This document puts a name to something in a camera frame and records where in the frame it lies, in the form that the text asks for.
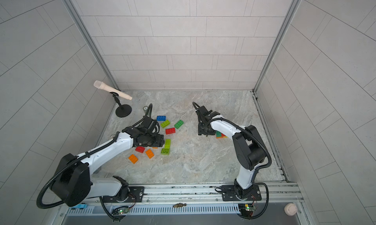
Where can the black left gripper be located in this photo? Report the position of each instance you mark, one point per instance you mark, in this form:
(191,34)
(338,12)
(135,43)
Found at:
(160,142)

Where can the blue clip on rail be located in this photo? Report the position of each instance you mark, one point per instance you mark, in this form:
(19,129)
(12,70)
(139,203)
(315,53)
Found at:
(80,206)

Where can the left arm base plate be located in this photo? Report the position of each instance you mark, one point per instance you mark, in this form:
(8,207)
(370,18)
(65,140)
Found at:
(128,195)

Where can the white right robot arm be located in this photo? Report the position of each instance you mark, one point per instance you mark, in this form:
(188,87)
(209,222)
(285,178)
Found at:
(249,147)

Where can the left circuit board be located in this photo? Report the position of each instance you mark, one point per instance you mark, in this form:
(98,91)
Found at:
(120,211)

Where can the red lego brick left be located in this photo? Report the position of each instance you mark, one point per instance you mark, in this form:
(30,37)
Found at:
(170,131)

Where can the metal corner profile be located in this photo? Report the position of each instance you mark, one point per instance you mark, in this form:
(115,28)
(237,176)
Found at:
(88,39)
(284,27)

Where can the dark blue lego brick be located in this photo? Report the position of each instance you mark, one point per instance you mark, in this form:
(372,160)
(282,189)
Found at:
(161,118)

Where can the metal corner profile left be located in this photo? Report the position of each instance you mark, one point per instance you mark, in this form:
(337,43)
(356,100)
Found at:
(88,39)

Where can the circuit board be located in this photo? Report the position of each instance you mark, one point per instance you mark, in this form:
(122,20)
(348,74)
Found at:
(120,211)
(247,210)

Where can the lime lego brick long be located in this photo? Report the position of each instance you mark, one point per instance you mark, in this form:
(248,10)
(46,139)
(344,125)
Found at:
(165,123)
(167,144)

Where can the black microphone stand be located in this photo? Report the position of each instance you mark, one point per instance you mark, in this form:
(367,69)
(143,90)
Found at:
(122,110)

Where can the brass fitting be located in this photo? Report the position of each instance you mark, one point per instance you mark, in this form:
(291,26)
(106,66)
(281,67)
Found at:
(178,205)

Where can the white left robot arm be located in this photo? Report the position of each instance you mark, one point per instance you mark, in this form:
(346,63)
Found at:
(72,181)

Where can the aluminium rail frame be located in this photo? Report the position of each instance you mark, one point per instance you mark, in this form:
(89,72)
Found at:
(204,207)

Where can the bright green lego brick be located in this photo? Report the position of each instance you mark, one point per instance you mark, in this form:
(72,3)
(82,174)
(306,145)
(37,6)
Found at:
(179,124)

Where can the metal corner profile right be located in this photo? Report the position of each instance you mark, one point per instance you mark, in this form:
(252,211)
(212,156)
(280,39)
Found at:
(284,27)

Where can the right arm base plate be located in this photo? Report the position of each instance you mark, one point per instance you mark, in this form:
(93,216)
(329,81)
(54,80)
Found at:
(236,193)

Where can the beige microphone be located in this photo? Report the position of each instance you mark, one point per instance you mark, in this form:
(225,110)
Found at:
(103,86)

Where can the pink round knob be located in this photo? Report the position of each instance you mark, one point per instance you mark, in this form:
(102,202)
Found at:
(291,209)

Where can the right circuit board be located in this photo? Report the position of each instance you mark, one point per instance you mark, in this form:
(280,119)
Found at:
(247,210)

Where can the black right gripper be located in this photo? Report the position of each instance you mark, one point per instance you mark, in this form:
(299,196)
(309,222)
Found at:
(199,130)

